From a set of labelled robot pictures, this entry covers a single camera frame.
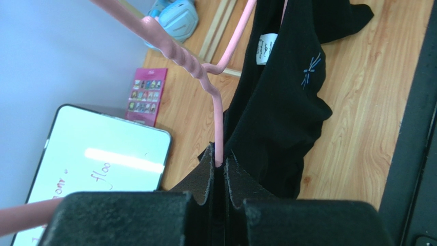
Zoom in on black t shirt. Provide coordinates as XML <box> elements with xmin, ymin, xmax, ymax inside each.
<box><xmin>224</xmin><ymin>1</ymin><xmax>374</xmax><ymax>199</ymax></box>

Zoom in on light blue headphones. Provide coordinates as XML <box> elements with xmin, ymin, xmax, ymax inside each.
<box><xmin>147</xmin><ymin>0</ymin><xmax>199</xmax><ymax>43</ymax></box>

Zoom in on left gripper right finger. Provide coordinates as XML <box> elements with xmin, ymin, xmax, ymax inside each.
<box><xmin>224</xmin><ymin>157</ymin><xmax>393</xmax><ymax>245</ymax></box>

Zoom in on pink sticker card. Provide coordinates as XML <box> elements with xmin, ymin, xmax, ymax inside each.
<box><xmin>125</xmin><ymin>68</ymin><xmax>168</xmax><ymax>127</ymax></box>

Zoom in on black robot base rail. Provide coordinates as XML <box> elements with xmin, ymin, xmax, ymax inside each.
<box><xmin>379</xmin><ymin>6</ymin><xmax>436</xmax><ymax>245</ymax></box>

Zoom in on pink wire hanger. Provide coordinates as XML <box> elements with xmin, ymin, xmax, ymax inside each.
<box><xmin>0</xmin><ymin>0</ymin><xmax>289</xmax><ymax>238</ymax></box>

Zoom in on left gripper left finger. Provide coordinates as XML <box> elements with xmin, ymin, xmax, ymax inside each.
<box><xmin>39</xmin><ymin>146</ymin><xmax>214</xmax><ymax>245</ymax></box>

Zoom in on wooden clothes rack frame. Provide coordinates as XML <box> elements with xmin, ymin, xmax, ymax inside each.
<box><xmin>119</xmin><ymin>0</ymin><xmax>241</xmax><ymax>77</ymax></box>

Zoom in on whiteboard with red writing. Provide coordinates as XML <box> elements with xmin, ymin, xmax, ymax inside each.
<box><xmin>10</xmin><ymin>104</ymin><xmax>173</xmax><ymax>246</ymax></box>

